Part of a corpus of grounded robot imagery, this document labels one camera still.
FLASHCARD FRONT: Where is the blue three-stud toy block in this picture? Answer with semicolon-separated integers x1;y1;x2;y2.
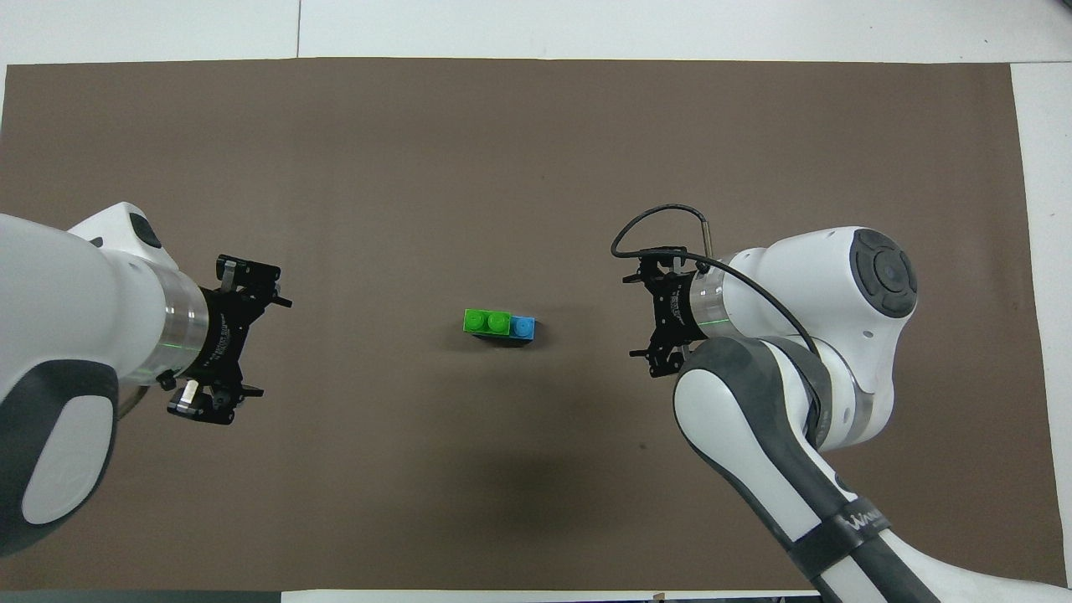
469;316;537;346

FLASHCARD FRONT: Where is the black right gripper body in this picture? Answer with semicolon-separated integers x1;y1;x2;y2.
653;272;709;357

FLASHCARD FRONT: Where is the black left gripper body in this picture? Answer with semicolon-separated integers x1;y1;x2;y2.
157;281;294;399

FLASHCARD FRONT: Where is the green two-stud toy block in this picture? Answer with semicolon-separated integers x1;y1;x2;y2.
463;309;512;337

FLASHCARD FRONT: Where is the brown paper table mat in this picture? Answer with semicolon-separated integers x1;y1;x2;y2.
0;57;1069;591

